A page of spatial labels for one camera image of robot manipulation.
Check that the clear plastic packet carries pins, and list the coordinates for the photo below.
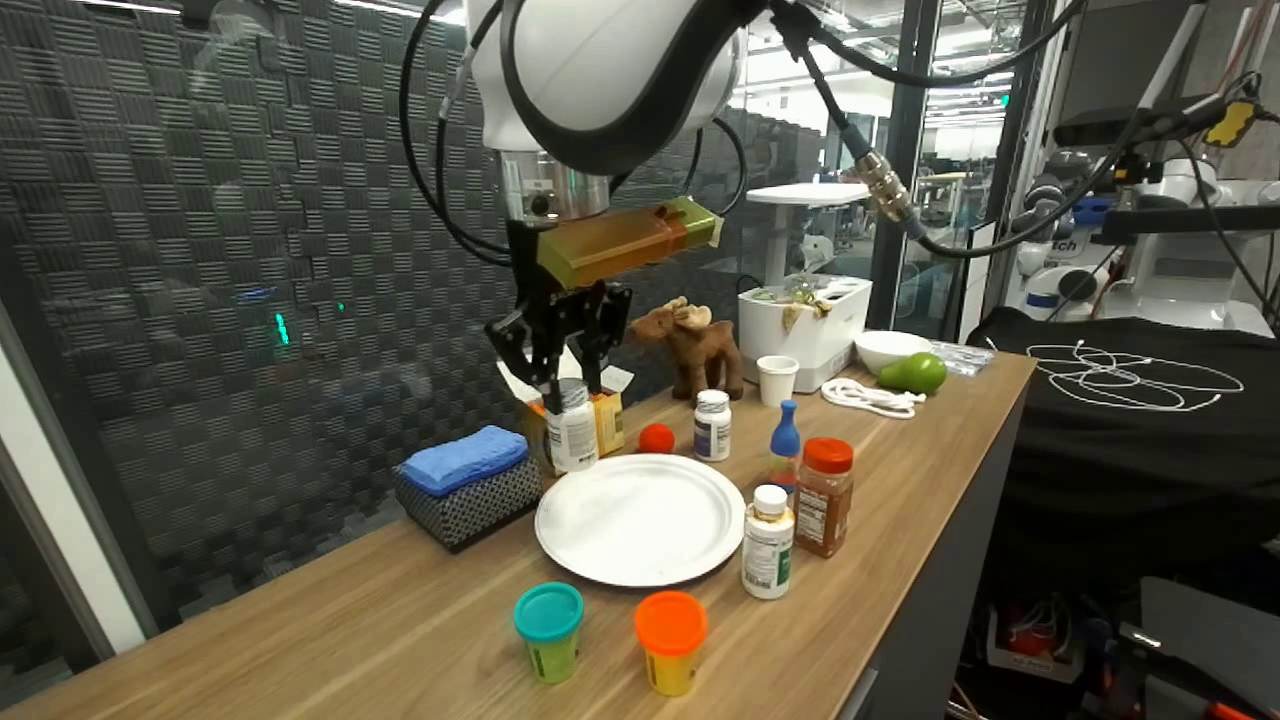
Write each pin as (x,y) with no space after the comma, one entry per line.
(963,357)

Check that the orange-lid brown spice jar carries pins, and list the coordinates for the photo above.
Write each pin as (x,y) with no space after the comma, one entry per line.
(824,501)

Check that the white planter appliance with lamp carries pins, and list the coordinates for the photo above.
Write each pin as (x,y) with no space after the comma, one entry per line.
(812,341)

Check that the black draped table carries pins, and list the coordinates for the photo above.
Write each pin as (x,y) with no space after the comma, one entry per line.
(1135,465)

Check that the yellow tag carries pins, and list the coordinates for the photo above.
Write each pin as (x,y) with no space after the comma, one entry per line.
(1234,122)

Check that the white bowl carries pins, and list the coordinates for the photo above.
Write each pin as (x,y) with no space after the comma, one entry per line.
(884,345)

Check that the white paper cup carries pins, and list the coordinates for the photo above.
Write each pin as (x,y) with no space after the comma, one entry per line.
(776,381)

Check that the white bottle green label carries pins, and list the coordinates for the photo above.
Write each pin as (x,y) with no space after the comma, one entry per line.
(769,544)

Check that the orange-lid yellow dough can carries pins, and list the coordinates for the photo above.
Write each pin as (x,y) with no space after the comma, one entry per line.
(670,640)

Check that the black mesh basket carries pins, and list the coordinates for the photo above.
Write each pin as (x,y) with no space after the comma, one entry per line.
(475,511)

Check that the blue bowling pin toy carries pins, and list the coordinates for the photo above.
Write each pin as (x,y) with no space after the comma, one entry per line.
(784,433)

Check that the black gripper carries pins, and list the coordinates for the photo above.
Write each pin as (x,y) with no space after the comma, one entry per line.
(574,315)

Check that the folded blue cloth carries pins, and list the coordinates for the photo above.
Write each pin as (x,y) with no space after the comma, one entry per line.
(462,457)

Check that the red floor item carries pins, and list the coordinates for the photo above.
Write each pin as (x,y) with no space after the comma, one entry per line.
(1034,640)

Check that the teal-lid green dough can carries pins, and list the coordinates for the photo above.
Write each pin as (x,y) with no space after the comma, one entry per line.
(551,628)

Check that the silver cap spice jar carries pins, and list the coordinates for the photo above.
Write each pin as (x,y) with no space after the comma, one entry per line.
(574,433)

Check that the green fruit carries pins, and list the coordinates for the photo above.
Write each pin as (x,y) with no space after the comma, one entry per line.
(916,374)

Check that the dried brown plant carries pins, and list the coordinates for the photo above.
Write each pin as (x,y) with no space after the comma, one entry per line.
(805,302)

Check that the white paper plate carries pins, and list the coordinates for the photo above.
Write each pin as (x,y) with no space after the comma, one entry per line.
(643,523)

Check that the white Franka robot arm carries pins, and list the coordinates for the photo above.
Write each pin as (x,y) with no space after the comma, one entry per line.
(601,65)

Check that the white bottle dark blue label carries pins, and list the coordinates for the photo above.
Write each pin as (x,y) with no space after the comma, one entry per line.
(714,429)

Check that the open yellow carton box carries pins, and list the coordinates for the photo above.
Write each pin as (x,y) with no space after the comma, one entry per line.
(611,412)

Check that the brown moose plush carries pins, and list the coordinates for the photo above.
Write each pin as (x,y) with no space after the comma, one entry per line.
(694,348)

